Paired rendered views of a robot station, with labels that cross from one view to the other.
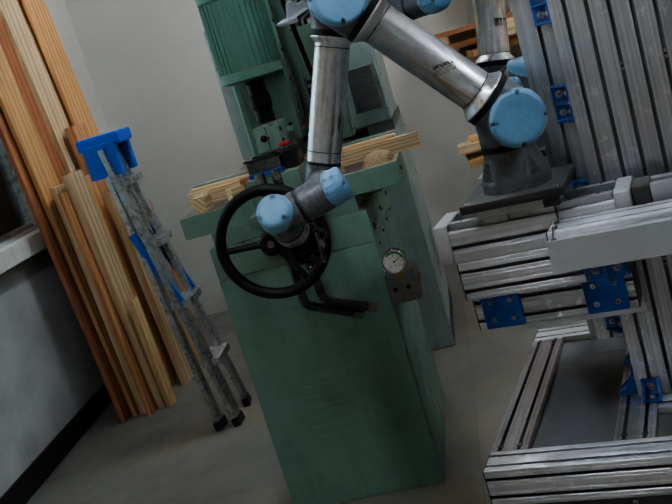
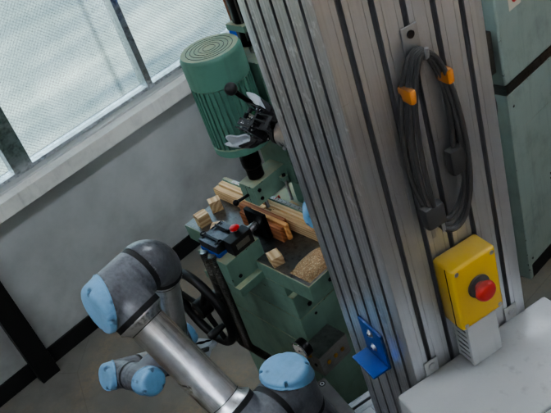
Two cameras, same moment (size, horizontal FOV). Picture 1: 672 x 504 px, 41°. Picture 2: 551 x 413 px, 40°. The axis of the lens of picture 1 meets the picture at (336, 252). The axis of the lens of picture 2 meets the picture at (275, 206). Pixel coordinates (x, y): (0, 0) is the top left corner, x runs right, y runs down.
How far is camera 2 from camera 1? 214 cm
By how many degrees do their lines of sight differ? 49
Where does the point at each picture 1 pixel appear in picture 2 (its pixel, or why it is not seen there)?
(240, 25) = (213, 117)
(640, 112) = not seen: outside the picture
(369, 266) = (298, 330)
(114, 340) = not seen: hidden behind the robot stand
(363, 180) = (289, 283)
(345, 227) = (280, 299)
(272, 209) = (103, 378)
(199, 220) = (195, 233)
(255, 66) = (228, 150)
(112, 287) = not seen: hidden behind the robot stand
